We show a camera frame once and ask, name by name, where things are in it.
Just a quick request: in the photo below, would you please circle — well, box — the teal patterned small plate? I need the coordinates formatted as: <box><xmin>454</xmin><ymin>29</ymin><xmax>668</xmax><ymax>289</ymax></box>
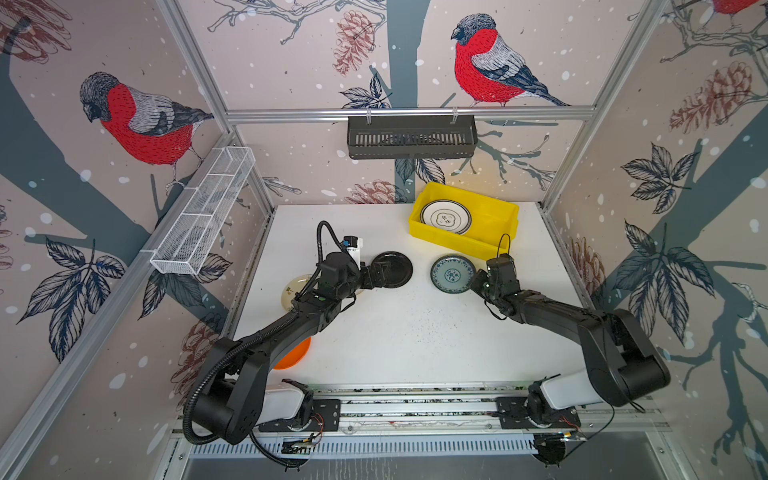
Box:
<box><xmin>430</xmin><ymin>255</ymin><xmax>476</xmax><ymax>294</ymax></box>

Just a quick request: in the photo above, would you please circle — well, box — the yellow plastic bin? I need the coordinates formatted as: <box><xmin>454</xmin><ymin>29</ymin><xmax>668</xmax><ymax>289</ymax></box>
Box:
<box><xmin>408</xmin><ymin>183</ymin><xmax>519</xmax><ymax>260</ymax></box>

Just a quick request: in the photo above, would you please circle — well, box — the white wire mesh basket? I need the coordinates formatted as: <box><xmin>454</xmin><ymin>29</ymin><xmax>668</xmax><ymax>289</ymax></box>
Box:
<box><xmin>150</xmin><ymin>146</ymin><xmax>255</xmax><ymax>275</ymax></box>

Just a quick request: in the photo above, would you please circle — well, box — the cream plate red seal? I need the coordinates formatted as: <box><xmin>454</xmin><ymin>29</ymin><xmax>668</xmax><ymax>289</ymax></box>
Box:
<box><xmin>280</xmin><ymin>274</ymin><xmax>311</xmax><ymax>311</ymax></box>

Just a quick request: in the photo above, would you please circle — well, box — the black round plate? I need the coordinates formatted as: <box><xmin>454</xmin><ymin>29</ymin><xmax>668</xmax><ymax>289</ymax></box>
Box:
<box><xmin>372</xmin><ymin>251</ymin><xmax>413</xmax><ymax>289</ymax></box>

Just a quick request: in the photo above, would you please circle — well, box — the white plate thin green rim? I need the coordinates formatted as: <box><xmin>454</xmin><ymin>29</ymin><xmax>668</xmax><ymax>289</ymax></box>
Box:
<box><xmin>419</xmin><ymin>200</ymin><xmax>472</xmax><ymax>235</ymax></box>

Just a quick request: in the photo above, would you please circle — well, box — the orange plate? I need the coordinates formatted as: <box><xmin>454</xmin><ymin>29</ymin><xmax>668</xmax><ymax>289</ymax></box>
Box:
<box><xmin>273</xmin><ymin>338</ymin><xmax>312</xmax><ymax>370</ymax></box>

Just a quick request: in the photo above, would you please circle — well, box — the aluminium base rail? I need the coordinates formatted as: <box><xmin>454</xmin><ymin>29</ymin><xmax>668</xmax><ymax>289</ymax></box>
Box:
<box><xmin>186</xmin><ymin>385</ymin><xmax>670</xmax><ymax>461</ymax></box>

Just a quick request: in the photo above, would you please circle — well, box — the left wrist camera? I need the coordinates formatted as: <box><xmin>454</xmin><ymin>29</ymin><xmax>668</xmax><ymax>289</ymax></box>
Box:
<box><xmin>342</xmin><ymin>235</ymin><xmax>363</xmax><ymax>267</ymax></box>

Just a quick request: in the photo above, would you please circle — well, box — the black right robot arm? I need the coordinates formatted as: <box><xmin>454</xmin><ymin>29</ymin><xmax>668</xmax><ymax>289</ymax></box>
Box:
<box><xmin>471</xmin><ymin>254</ymin><xmax>671</xmax><ymax>426</ymax></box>

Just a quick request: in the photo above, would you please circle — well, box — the black hanging wire basket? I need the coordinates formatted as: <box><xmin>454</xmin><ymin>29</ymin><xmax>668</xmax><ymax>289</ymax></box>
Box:
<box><xmin>347</xmin><ymin>115</ymin><xmax>478</xmax><ymax>160</ymax></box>

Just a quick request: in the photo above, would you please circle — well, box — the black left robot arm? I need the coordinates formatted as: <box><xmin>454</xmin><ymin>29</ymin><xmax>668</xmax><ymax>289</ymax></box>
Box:
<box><xmin>182</xmin><ymin>252</ymin><xmax>391</xmax><ymax>445</ymax></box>

